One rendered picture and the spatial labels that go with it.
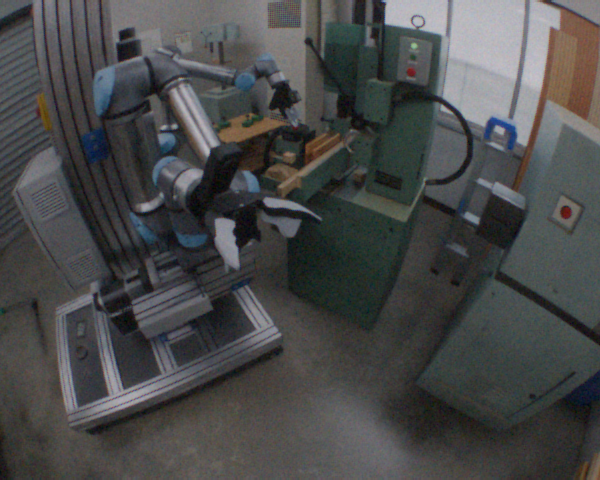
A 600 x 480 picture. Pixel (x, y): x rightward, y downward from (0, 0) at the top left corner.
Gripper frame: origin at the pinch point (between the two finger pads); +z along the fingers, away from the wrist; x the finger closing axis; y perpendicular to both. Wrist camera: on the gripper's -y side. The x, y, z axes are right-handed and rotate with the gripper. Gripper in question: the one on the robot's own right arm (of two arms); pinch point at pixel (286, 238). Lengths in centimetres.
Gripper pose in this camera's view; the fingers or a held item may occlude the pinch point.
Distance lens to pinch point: 37.6
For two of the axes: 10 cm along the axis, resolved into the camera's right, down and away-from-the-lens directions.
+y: -0.9, 8.0, 5.9
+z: 7.4, 4.5, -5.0
